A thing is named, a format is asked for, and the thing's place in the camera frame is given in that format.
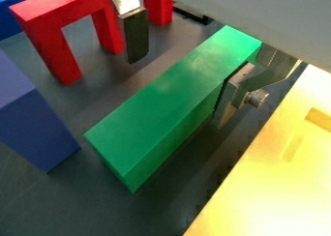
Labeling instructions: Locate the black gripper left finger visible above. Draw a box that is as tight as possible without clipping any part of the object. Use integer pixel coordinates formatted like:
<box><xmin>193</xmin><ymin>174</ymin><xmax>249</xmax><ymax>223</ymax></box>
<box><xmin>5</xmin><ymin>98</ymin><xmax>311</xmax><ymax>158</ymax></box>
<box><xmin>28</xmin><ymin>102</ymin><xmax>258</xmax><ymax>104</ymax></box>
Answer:
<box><xmin>112</xmin><ymin>0</ymin><xmax>148</xmax><ymax>64</ymax></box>

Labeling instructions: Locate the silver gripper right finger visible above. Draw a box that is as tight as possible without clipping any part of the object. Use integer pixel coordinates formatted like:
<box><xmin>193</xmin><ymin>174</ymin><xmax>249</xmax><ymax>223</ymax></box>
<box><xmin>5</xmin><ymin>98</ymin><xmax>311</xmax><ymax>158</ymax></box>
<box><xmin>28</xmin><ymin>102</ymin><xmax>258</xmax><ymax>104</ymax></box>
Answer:
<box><xmin>213</xmin><ymin>44</ymin><xmax>300</xmax><ymax>128</ymax></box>

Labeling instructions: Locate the green rectangular block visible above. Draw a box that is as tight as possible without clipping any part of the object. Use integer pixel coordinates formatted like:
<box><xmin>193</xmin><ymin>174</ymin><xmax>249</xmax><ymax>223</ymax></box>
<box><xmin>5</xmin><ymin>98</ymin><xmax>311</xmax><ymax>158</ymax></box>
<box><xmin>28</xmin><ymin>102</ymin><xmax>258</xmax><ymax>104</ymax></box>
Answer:
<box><xmin>84</xmin><ymin>26</ymin><xmax>261</xmax><ymax>192</ymax></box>

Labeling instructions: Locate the yellow slotted board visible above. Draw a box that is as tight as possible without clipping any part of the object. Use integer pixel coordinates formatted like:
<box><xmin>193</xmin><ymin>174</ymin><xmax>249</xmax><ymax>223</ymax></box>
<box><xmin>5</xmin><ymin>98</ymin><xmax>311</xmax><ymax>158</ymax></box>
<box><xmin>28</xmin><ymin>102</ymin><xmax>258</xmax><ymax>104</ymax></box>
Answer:
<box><xmin>184</xmin><ymin>66</ymin><xmax>331</xmax><ymax>236</ymax></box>

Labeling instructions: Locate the blue flat block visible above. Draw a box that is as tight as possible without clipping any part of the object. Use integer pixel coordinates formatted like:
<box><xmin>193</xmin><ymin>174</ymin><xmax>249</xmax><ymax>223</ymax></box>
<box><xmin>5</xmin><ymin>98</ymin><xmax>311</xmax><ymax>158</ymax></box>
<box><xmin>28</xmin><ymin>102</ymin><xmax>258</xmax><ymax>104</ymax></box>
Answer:
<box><xmin>0</xmin><ymin>0</ymin><xmax>24</xmax><ymax>41</ymax></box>

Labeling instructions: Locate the purple stepped block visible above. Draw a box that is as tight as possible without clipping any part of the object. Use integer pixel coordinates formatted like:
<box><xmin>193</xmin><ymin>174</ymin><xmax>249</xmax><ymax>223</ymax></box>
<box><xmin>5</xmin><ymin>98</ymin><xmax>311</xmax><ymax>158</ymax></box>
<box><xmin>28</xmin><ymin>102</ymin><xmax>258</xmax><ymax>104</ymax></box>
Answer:
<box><xmin>0</xmin><ymin>50</ymin><xmax>78</xmax><ymax>172</ymax></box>

